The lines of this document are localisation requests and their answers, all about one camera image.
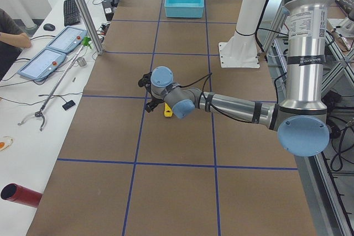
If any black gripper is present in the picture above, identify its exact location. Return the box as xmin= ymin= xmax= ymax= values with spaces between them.
xmin=138 ymin=72 xmax=163 ymax=113

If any yellow beetle toy car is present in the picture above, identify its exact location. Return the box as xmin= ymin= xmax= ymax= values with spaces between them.
xmin=164 ymin=103 xmax=173 ymax=118

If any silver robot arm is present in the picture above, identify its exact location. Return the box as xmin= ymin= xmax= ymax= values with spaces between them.
xmin=138 ymin=0 xmax=334 ymax=156

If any fried egg toy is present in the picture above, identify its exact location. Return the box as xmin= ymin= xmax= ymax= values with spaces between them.
xmin=0 ymin=136 xmax=13 ymax=151

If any black smartphone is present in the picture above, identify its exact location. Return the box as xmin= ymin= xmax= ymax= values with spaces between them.
xmin=62 ymin=100 xmax=76 ymax=110

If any small silver metal weight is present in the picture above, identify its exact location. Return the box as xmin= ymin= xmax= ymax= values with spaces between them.
xmin=76 ymin=57 xmax=87 ymax=67

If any metal reacher grabber tool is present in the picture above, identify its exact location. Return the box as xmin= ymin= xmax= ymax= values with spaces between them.
xmin=18 ymin=36 xmax=91 ymax=132

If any upper teach pendant tablet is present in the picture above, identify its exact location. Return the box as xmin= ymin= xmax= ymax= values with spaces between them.
xmin=46 ymin=26 xmax=87 ymax=54

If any teach pendant tablet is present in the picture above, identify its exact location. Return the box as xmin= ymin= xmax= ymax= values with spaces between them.
xmin=17 ymin=48 xmax=66 ymax=81
xmin=46 ymin=26 xmax=87 ymax=54

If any light blue plastic bin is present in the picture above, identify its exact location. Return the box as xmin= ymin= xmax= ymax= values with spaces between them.
xmin=164 ymin=0 xmax=204 ymax=18

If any black power adapter box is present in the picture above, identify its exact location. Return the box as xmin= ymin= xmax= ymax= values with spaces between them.
xmin=101 ymin=0 xmax=116 ymax=21

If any lower teach pendant tablet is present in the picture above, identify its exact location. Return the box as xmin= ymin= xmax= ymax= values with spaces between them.
xmin=17 ymin=48 xmax=66 ymax=81

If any black keyboard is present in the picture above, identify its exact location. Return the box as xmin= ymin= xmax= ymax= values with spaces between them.
xmin=63 ymin=0 xmax=80 ymax=26

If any black computer mouse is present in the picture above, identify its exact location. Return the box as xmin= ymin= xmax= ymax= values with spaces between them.
xmin=43 ymin=23 xmax=56 ymax=32

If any seated person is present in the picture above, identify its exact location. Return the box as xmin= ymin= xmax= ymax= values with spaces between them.
xmin=1 ymin=9 xmax=32 ymax=79

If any red cylinder tube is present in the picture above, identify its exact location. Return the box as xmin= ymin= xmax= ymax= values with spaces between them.
xmin=1 ymin=183 xmax=42 ymax=208

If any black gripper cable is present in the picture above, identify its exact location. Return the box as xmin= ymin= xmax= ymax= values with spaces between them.
xmin=176 ymin=72 xmax=213 ymax=109

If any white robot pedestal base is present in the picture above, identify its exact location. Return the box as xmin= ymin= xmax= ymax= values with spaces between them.
xmin=218 ymin=0 xmax=267 ymax=69

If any aluminium frame post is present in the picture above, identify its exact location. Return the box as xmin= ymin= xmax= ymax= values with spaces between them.
xmin=75 ymin=0 xmax=103 ymax=55

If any aluminium lattice frame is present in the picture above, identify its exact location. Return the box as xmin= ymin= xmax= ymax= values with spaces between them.
xmin=265 ymin=6 xmax=354 ymax=236

